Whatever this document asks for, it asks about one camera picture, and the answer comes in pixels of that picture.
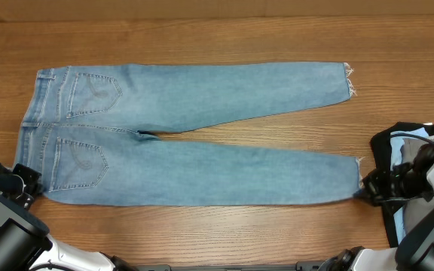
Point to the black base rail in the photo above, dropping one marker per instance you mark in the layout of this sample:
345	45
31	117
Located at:
299	266

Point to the black folded garment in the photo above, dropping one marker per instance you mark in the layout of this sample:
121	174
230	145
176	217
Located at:
382	152

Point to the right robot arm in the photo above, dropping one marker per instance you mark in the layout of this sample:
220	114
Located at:
415	251

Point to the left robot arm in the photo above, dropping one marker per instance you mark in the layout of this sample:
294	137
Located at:
25	241

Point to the blue denim jeans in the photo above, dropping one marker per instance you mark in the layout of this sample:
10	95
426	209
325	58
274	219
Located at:
109	135

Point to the light blue folded garment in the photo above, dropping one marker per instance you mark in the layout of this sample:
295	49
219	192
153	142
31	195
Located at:
396	144

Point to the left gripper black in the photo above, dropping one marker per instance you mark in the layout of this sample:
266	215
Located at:
35	187

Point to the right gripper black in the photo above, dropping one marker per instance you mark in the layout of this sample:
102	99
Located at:
372	183

